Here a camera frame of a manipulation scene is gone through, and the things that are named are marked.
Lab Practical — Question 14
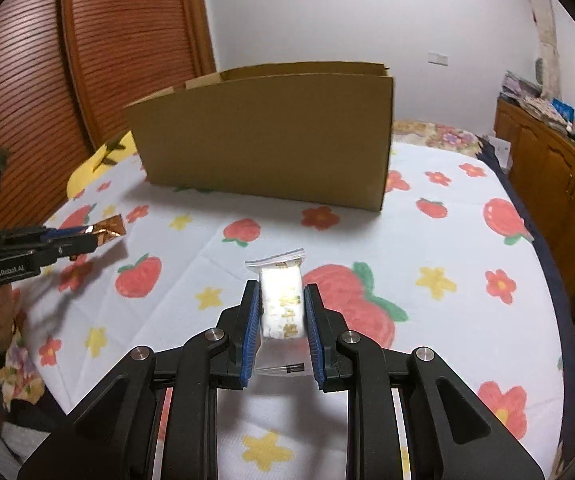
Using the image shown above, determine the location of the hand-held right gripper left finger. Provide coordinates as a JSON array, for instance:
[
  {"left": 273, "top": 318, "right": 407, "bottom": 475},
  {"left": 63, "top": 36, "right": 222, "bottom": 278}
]
[{"left": 18, "top": 280, "right": 262, "bottom": 480}]

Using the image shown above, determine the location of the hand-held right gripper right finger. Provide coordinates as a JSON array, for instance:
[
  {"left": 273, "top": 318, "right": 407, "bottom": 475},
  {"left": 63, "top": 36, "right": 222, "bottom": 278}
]
[{"left": 303, "top": 284, "right": 544, "bottom": 480}]

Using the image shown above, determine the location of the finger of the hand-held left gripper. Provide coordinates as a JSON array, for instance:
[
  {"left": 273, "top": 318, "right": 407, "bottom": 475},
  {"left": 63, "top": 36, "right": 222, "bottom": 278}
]
[
  {"left": 0, "top": 226, "right": 94, "bottom": 242},
  {"left": 28, "top": 235, "right": 99, "bottom": 265}
]

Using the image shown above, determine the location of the brown foil snack packet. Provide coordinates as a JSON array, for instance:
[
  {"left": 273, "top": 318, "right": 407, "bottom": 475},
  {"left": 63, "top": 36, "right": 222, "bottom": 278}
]
[{"left": 85, "top": 214, "right": 127, "bottom": 247}]

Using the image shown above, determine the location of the white nougat snack packet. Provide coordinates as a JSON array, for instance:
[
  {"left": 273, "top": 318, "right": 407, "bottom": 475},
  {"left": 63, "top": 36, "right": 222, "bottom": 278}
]
[{"left": 245, "top": 247, "right": 313, "bottom": 378}]

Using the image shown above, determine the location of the brown cardboard box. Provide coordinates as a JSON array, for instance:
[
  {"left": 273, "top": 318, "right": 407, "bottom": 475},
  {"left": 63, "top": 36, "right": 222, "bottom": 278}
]
[{"left": 124, "top": 61, "right": 395, "bottom": 212}]

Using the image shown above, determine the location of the yellow pillow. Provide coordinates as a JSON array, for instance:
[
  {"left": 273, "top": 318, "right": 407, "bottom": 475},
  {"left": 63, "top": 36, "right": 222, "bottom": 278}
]
[{"left": 66, "top": 130, "right": 141, "bottom": 198}]

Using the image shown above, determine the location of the floral patterned clothing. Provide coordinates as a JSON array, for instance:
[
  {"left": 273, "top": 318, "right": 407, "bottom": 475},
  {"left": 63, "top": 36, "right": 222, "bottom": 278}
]
[{"left": 0, "top": 330, "right": 44, "bottom": 407}]

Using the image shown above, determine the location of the fruit and flower print blanket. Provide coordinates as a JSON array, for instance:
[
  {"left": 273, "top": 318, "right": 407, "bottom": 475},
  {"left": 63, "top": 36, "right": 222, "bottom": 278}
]
[{"left": 32, "top": 140, "right": 575, "bottom": 480}]

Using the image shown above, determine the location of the wooden louvered wardrobe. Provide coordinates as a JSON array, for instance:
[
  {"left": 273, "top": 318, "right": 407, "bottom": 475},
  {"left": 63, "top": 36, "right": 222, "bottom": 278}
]
[{"left": 0, "top": 0, "right": 217, "bottom": 231}]

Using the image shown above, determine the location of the floral quilt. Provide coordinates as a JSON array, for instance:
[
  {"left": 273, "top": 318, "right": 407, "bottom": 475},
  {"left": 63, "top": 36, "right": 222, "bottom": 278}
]
[{"left": 391, "top": 120, "right": 483, "bottom": 153}]

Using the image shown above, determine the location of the dark cloth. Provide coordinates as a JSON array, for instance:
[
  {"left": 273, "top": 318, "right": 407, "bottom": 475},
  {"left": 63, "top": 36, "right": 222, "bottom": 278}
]
[{"left": 477, "top": 137, "right": 511, "bottom": 175}]

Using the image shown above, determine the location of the wooden cabinet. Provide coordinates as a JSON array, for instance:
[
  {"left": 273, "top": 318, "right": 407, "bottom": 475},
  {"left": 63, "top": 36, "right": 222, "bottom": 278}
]
[{"left": 494, "top": 97, "right": 575, "bottom": 296}]

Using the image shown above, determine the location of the pile of printed papers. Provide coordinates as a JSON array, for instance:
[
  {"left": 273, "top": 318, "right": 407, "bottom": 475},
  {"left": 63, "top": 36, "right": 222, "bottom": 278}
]
[{"left": 500, "top": 72, "right": 543, "bottom": 100}]

